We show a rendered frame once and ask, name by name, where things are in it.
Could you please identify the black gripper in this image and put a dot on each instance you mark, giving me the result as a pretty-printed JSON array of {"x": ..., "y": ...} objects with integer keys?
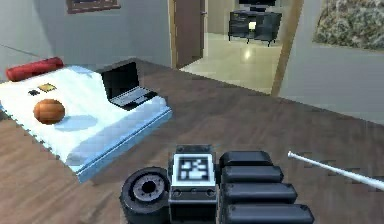
[{"x": 145, "y": 195}]

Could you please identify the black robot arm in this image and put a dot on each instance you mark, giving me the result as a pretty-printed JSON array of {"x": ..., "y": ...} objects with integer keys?
[{"x": 253, "y": 186}]

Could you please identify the yellow square paper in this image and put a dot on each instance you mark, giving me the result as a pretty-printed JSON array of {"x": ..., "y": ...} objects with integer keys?
[{"x": 47, "y": 87}]

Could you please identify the white bed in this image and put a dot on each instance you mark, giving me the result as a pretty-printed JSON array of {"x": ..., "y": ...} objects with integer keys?
[{"x": 86, "y": 116}]

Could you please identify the black laptop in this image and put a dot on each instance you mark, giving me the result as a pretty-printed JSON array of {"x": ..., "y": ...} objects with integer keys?
[{"x": 125, "y": 86}]

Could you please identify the orange basketball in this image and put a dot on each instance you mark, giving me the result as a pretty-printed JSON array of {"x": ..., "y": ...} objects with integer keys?
[{"x": 49, "y": 111}]

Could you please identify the small black flat object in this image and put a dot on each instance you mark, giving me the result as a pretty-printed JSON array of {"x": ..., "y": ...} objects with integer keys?
[{"x": 33, "y": 92}]

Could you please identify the red cylindrical pillow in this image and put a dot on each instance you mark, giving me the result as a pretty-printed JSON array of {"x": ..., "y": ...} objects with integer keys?
[{"x": 33, "y": 69}]

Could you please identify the brown room door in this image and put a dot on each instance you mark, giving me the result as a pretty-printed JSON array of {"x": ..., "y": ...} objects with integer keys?
[{"x": 189, "y": 31}]

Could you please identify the thin white rod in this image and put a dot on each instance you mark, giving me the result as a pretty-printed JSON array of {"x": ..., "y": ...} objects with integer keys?
[{"x": 336, "y": 170}]

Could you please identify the brown framed picture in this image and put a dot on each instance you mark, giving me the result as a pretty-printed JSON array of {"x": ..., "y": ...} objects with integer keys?
[{"x": 92, "y": 5}]

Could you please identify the black television stand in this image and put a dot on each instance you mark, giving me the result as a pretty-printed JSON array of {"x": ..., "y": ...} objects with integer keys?
[{"x": 255, "y": 26}]

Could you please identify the mottled grey wall painting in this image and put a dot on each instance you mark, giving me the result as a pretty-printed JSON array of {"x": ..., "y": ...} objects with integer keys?
[{"x": 350, "y": 23}]

